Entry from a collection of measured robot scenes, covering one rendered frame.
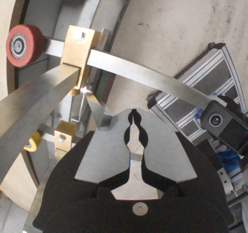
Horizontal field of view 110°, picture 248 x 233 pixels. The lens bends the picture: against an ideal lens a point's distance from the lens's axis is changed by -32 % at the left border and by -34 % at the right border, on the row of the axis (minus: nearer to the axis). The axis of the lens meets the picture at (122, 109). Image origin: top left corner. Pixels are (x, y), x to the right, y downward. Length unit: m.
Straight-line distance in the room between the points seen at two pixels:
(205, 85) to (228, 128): 0.92
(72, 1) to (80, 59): 0.34
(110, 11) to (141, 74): 0.23
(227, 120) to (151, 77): 0.15
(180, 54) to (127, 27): 0.50
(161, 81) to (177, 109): 0.87
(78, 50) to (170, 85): 0.18
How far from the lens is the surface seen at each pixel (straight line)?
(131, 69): 0.24
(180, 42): 1.19
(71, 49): 0.24
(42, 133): 0.40
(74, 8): 0.53
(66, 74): 0.20
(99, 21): 0.40
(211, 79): 1.14
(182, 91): 0.27
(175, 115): 1.13
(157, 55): 1.13
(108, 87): 0.42
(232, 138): 0.24
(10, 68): 0.32
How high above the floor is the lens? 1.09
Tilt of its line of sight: 59 degrees down
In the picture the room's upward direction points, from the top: 176 degrees counter-clockwise
